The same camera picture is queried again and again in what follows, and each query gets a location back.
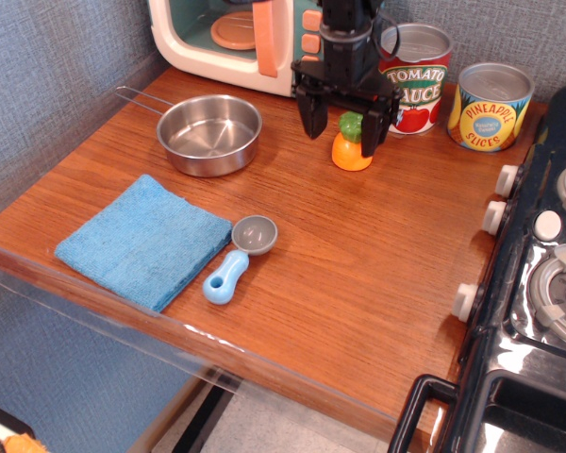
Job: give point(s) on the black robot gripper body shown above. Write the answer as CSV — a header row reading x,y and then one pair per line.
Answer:
x,y
348,76

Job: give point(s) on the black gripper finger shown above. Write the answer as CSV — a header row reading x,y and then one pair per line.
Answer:
x,y
313,110
375,126

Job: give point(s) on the orange carrot salt shaker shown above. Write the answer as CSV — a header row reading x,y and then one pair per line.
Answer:
x,y
346,151

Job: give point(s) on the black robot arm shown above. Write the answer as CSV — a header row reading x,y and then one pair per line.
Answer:
x,y
353,20

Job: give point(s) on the white stove knob top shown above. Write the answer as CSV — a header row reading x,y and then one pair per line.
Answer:
x,y
506,179

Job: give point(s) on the white stove knob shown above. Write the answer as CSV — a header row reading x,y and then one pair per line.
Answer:
x,y
506,179
493,217
464,301

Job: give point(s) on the white stove knob middle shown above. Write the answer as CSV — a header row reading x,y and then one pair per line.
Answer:
x,y
493,217

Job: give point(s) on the white stove knob bottom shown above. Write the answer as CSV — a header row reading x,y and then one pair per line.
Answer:
x,y
464,301

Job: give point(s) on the black toy stove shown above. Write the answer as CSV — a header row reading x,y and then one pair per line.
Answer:
x,y
512,377

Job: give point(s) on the tomato sauce can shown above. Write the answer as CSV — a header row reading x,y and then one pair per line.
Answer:
x,y
416,62

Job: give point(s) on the toy microwave oven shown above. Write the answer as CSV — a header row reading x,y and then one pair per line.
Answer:
x,y
285,31

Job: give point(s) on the orange microwave turntable plate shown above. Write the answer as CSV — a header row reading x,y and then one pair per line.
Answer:
x,y
234,31

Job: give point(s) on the stainless steel pan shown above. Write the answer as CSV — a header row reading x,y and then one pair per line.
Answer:
x,y
204,136

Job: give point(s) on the pineapple slices can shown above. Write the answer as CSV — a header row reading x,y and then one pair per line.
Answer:
x,y
490,105

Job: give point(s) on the blue grey measuring scoop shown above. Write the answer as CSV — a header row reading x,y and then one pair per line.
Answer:
x,y
253,235

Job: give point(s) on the blue folded cloth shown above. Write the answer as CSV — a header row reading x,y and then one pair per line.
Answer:
x,y
147,245

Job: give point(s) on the clear acrylic table guard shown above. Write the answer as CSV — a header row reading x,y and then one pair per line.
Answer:
x,y
181,342

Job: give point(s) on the orange fuzzy object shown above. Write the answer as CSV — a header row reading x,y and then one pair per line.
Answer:
x,y
23,443

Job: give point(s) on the black oven door handle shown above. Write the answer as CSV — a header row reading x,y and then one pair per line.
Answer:
x,y
426,387

